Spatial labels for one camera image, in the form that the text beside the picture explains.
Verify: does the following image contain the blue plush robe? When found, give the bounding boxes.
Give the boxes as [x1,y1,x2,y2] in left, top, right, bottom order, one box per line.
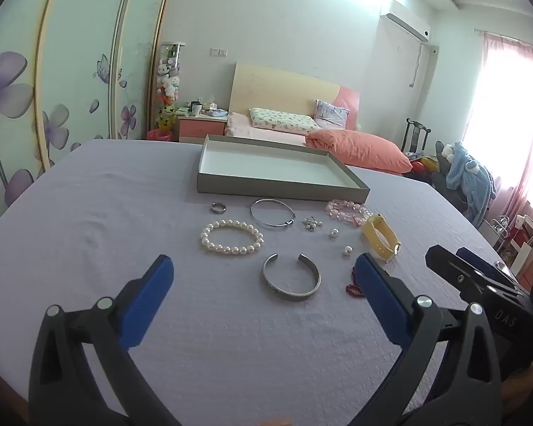
[444,141,497,225]

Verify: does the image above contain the thin silver bangle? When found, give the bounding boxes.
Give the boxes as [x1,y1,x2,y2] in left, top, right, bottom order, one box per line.
[251,198,296,229]

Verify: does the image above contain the dark wooden chair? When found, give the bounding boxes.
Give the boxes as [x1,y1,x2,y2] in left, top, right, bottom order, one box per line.
[401,118,431,154]

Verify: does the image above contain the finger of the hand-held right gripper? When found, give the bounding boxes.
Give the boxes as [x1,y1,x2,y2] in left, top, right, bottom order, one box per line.
[456,247,533,294]
[425,245,525,302]

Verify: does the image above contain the wide silver cuff bracelet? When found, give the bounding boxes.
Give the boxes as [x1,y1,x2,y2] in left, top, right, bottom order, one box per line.
[261,253,322,302]

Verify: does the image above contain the yellow wristwatch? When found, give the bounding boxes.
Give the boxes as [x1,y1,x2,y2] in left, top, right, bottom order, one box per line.
[361,214,402,261]

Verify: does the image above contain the pink bead bracelet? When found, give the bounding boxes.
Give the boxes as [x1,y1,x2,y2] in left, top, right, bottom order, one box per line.
[325,199,374,227]

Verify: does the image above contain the white pearl bracelet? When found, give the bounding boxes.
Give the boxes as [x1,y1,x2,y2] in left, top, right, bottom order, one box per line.
[200,219,264,257]

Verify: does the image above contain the dark red bead necklace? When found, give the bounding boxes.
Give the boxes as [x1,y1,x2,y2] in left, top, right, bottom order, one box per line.
[345,266,366,299]

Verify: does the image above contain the patterned white pillow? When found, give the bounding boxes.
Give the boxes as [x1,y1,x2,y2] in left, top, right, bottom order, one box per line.
[249,107,321,135]

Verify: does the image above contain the purple tablecloth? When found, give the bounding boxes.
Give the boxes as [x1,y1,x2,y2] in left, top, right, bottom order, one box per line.
[0,139,533,426]

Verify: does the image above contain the pink curtain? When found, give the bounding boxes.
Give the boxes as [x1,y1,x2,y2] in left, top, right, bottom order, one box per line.
[462,31,533,231]

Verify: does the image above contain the flower printed wardrobe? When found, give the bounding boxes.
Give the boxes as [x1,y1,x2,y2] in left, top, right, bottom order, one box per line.
[0,0,178,240]

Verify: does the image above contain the folded pink duvet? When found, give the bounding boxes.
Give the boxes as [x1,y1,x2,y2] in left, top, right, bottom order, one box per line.
[305,130,413,174]

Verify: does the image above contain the grey shallow tray box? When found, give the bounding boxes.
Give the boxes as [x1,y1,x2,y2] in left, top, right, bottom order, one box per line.
[196,134,371,202]

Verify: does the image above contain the bed with pink headboard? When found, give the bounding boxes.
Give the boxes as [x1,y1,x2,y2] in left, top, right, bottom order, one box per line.
[224,63,414,176]

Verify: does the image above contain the clear plush toy display tube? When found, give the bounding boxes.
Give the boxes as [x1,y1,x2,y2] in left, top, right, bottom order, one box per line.
[153,42,186,131]

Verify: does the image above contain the white rack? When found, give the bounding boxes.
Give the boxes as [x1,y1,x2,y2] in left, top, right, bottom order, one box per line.
[493,213,533,276]

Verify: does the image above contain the pink white nightstand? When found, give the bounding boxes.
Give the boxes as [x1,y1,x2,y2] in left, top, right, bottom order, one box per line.
[176,113,228,143]

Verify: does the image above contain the colourful toys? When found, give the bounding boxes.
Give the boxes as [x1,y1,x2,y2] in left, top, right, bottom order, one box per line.
[408,153,440,175]

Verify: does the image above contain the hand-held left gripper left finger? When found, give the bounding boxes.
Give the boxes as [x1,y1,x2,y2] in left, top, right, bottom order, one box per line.
[29,254,183,426]

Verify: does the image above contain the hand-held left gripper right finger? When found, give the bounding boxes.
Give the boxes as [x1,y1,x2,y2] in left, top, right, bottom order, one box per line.
[354,252,502,426]

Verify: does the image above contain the air conditioner pipe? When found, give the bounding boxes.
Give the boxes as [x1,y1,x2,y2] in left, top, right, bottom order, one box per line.
[409,42,425,88]

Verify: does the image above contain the small floral cushion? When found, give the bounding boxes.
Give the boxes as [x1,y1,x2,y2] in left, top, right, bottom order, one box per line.
[314,99,351,129]

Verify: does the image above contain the white air conditioner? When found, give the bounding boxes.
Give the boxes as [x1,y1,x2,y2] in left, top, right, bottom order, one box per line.
[379,0,432,44]

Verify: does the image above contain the yellow green plush toy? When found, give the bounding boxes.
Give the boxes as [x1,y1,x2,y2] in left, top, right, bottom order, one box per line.
[155,106,177,131]

